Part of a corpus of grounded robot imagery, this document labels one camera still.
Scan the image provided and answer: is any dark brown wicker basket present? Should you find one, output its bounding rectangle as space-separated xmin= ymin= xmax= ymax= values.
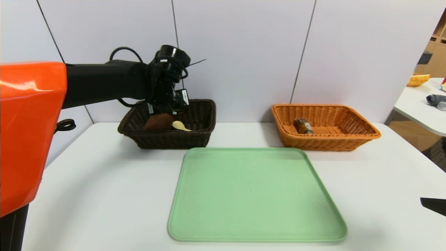
xmin=118 ymin=99 xmax=216 ymax=150

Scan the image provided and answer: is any orange wicker basket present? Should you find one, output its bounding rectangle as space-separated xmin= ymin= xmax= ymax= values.
xmin=271 ymin=104 xmax=381 ymax=152

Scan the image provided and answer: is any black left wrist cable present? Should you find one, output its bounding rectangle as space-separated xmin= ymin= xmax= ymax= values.
xmin=110 ymin=47 xmax=190 ymax=108

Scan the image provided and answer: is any wooden shelving unit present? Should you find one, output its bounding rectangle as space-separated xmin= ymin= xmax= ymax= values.
xmin=414 ymin=7 xmax=446 ymax=79

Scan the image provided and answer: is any small yellow wicker basket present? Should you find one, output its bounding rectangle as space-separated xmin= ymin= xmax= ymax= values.
xmin=406 ymin=73 xmax=431 ymax=88

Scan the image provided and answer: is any grey rolled cloth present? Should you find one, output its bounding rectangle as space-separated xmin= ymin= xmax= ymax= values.
xmin=426 ymin=94 xmax=446 ymax=106

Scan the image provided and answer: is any chocolate snack pack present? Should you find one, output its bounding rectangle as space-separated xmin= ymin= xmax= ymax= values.
xmin=293 ymin=118 xmax=314 ymax=135

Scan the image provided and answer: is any light green plastic tray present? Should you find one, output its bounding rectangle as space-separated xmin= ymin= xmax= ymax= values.
xmin=168 ymin=147 xmax=348 ymax=243

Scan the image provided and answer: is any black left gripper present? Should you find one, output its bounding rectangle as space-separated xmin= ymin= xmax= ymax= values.
xmin=147 ymin=101 xmax=177 ymax=116

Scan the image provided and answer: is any white side table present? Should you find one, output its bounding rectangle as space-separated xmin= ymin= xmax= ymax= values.
xmin=393 ymin=78 xmax=446 ymax=137

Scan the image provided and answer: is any black braided cable loop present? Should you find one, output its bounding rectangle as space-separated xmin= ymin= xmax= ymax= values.
xmin=55 ymin=119 xmax=76 ymax=134

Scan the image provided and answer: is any brown towel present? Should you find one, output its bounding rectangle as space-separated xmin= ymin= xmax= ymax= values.
xmin=144 ymin=112 xmax=174 ymax=132

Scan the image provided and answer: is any yellow spoon with blue handle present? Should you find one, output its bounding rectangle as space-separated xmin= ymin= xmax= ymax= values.
xmin=172 ymin=121 xmax=193 ymax=132

